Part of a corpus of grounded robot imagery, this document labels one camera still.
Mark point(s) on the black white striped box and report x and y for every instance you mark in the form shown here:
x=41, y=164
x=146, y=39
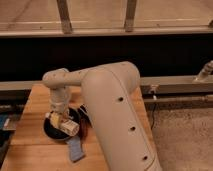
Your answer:
x=82, y=111

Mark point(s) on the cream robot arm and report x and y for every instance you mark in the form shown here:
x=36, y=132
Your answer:
x=106, y=91

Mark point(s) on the clutter beside table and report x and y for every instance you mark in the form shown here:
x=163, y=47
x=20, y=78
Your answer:
x=9, y=115

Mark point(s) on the dark ceramic bowl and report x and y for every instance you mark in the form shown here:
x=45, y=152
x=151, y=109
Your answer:
x=56, y=133

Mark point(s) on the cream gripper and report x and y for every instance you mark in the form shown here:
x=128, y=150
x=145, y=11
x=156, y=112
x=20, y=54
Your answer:
x=58, y=106

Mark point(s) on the white fixture at right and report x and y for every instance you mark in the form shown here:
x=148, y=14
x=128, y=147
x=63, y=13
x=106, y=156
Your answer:
x=205, y=72

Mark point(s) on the grey blue sponge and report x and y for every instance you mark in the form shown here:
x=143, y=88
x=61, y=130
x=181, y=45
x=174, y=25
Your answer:
x=75, y=149

